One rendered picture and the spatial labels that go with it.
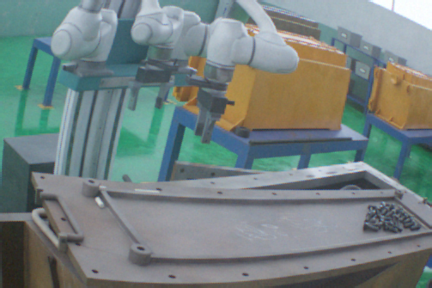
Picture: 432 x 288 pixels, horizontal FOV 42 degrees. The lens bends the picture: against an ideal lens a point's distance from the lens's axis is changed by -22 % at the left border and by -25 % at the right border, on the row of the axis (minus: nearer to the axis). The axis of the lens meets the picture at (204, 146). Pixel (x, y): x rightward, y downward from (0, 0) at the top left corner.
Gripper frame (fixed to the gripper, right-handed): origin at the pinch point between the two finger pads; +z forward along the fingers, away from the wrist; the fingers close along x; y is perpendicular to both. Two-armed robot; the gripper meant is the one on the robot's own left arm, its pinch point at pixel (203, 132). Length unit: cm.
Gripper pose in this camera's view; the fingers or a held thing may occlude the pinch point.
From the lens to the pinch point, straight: 221.2
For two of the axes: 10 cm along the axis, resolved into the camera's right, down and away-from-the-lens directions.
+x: -3.1, -3.5, 8.9
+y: 9.2, 1.2, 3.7
